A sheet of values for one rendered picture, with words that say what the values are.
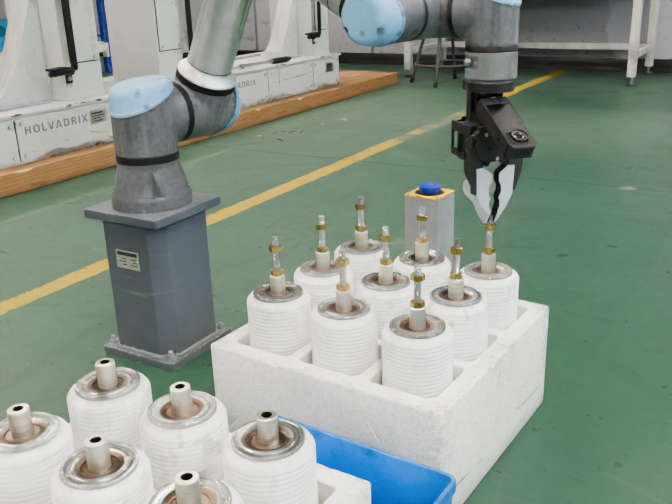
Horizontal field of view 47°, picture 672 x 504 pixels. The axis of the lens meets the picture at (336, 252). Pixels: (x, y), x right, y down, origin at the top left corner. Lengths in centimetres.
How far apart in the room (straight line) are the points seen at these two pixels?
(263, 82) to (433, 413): 332
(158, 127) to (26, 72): 190
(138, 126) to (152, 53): 225
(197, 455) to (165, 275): 66
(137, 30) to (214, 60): 225
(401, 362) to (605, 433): 43
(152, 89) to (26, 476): 78
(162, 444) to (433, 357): 37
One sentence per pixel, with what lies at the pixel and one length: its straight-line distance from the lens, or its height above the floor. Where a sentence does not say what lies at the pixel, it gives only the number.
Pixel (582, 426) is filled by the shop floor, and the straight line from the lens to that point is 133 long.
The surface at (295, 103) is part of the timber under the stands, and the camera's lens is 429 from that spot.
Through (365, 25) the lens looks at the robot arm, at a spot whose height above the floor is 63.
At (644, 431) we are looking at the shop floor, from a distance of 135.
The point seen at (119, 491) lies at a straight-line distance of 78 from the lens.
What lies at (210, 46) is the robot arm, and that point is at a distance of 147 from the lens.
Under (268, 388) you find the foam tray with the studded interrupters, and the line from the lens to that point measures 114.
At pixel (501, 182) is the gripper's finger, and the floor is 40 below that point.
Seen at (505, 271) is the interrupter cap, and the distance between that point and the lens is 123.
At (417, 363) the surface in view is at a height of 22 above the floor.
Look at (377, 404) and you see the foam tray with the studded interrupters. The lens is 103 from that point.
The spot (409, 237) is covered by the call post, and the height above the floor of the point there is 23.
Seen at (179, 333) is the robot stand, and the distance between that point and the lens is 151.
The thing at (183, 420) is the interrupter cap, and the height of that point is 25.
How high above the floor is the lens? 69
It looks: 20 degrees down
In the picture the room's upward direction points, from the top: 2 degrees counter-clockwise
